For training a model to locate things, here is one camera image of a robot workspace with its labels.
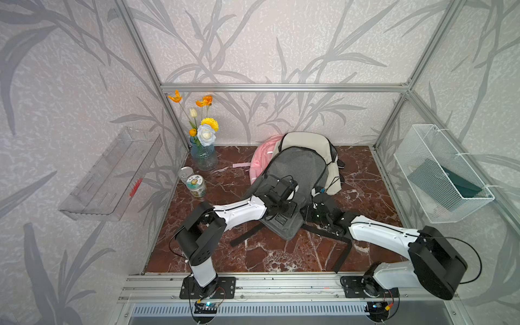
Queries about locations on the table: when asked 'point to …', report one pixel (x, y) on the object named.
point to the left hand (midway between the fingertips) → (294, 208)
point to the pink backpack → (260, 157)
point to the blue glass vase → (205, 156)
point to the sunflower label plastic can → (196, 185)
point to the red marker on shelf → (135, 187)
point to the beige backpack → (321, 144)
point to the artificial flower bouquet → (204, 131)
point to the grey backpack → (306, 168)
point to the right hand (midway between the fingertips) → (300, 210)
